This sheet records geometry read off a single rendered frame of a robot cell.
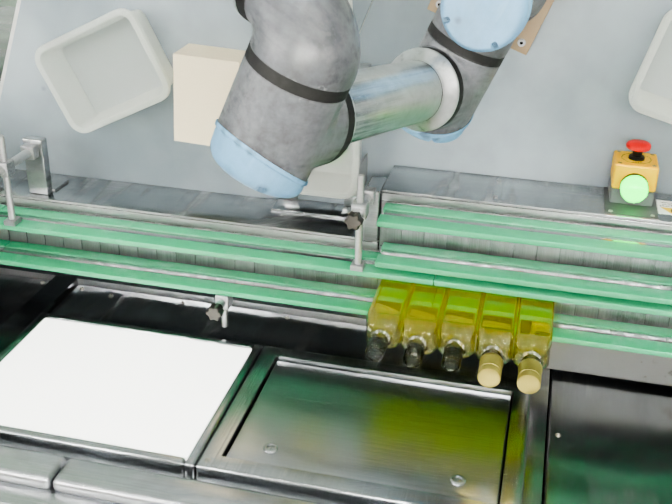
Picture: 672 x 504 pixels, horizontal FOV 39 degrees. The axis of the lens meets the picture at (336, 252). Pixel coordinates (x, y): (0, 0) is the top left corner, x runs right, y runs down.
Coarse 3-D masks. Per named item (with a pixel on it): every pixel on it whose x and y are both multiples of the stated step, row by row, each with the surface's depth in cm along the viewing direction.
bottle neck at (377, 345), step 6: (378, 330) 146; (372, 336) 145; (378, 336) 144; (384, 336) 145; (372, 342) 143; (378, 342) 143; (384, 342) 144; (366, 348) 143; (372, 348) 145; (378, 348) 142; (384, 348) 143; (366, 354) 143; (372, 354) 144; (378, 354) 144; (384, 354) 143; (372, 360) 143; (378, 360) 143
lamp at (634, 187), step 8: (632, 176) 153; (640, 176) 153; (624, 184) 152; (632, 184) 152; (640, 184) 151; (624, 192) 153; (632, 192) 152; (640, 192) 152; (632, 200) 153; (640, 200) 153
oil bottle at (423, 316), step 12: (420, 288) 156; (432, 288) 156; (444, 288) 156; (420, 300) 152; (432, 300) 152; (444, 300) 153; (408, 312) 149; (420, 312) 149; (432, 312) 149; (408, 324) 146; (420, 324) 146; (432, 324) 146; (408, 336) 146; (420, 336) 145; (432, 336) 145; (432, 348) 146
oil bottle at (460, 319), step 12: (456, 300) 152; (468, 300) 152; (480, 300) 153; (444, 312) 149; (456, 312) 149; (468, 312) 149; (480, 312) 153; (444, 324) 145; (456, 324) 145; (468, 324) 145; (444, 336) 145; (456, 336) 144; (468, 336) 144; (444, 348) 145; (468, 348) 145
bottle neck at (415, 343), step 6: (414, 336) 145; (408, 342) 145; (414, 342) 143; (420, 342) 144; (408, 348) 142; (414, 348) 142; (420, 348) 143; (408, 354) 141; (414, 354) 141; (420, 354) 142; (408, 360) 143; (414, 360) 143; (420, 360) 141; (408, 366) 142; (414, 366) 142
